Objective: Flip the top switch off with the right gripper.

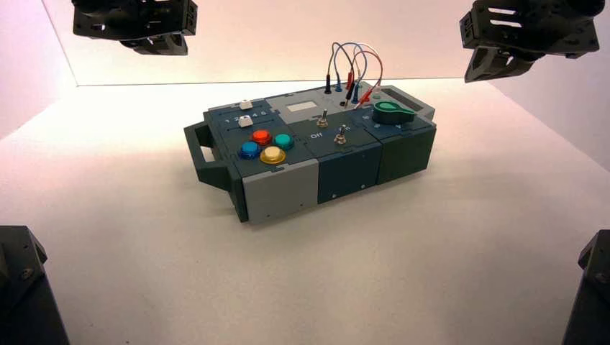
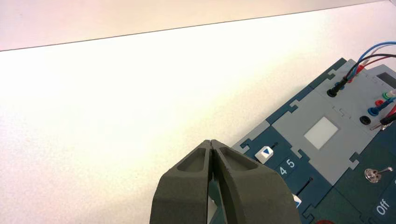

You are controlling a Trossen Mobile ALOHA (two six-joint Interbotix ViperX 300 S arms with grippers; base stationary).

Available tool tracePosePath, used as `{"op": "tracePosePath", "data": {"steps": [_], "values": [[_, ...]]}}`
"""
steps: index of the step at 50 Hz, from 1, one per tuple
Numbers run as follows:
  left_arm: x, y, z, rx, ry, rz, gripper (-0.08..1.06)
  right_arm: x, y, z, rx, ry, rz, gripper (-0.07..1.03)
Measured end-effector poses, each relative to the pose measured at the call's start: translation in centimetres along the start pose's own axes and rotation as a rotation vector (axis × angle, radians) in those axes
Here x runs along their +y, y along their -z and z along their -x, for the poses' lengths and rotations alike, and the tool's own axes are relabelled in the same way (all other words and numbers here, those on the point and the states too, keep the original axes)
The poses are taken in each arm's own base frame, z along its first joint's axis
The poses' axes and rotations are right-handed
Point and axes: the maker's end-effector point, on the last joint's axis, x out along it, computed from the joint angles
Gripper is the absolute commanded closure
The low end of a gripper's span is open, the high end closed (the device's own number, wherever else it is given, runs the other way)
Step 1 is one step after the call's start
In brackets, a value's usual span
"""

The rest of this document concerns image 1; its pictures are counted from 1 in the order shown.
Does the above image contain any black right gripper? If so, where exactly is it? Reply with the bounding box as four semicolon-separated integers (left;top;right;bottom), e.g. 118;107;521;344
460;0;606;84

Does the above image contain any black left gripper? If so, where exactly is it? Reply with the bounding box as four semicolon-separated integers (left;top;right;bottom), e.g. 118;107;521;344
72;0;199;57

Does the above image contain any dark blue grey control box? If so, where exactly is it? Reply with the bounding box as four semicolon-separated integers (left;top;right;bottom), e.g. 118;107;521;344
183;80;437;225

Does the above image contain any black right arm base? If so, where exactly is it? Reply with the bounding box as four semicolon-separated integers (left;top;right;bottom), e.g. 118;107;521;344
562;229;610;345

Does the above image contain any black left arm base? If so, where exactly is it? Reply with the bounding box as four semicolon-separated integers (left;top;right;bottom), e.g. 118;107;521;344
0;225;71;345

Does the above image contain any green rotary knob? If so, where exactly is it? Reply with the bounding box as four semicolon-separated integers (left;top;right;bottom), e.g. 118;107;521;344
373;101;416;126

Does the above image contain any blue round push button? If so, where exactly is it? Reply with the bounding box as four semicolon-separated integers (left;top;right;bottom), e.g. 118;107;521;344
238;141;262;161

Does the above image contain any yellow round push button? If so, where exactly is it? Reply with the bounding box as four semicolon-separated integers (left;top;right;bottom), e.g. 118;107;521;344
259;145;287;166

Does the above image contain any white wire with white plug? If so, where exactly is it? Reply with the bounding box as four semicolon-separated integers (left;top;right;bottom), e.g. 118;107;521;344
355;43;385;94

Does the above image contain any blue wire with blue plugs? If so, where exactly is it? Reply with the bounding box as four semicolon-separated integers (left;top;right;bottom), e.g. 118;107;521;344
334;42;370;106

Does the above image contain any grey wire with black plugs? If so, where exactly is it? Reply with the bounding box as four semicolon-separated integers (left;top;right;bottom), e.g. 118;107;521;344
324;42;369;102

